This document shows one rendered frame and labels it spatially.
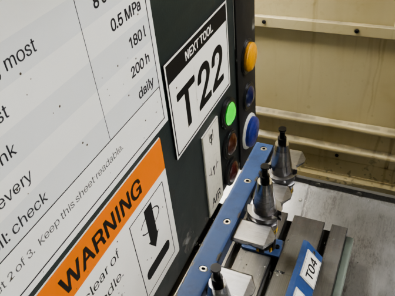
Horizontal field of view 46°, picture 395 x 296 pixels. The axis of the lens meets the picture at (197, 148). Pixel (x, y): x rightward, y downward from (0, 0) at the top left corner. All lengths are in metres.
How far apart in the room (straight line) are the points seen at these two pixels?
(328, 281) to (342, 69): 0.51
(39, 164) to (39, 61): 0.04
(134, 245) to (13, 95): 0.14
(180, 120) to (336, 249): 0.97
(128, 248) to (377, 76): 1.00
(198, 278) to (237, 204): 0.17
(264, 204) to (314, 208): 0.61
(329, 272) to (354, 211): 0.29
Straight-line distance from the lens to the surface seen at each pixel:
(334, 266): 1.20
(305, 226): 1.27
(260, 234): 0.83
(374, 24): 1.14
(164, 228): 0.31
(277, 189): 0.91
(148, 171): 0.27
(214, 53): 0.33
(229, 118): 0.37
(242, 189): 0.89
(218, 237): 0.81
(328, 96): 1.26
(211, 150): 0.36
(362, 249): 1.39
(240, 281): 0.77
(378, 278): 1.38
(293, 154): 0.99
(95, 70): 0.21
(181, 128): 0.30
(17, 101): 0.18
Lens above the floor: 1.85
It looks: 39 degrees down
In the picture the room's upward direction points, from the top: 6 degrees counter-clockwise
